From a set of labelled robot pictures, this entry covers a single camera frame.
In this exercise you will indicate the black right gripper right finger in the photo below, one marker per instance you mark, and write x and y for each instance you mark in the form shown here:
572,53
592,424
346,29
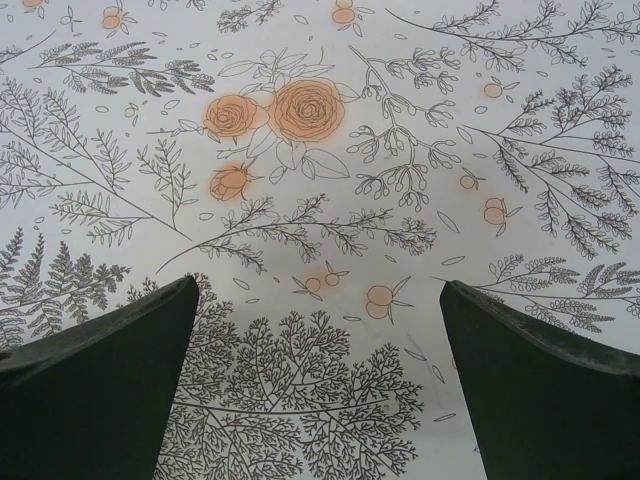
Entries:
550,410

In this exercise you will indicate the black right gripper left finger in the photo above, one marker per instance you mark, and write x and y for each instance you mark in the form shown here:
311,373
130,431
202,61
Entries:
90,400

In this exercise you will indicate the floral patterned table mat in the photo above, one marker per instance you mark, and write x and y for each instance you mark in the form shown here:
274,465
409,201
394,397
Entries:
320,225

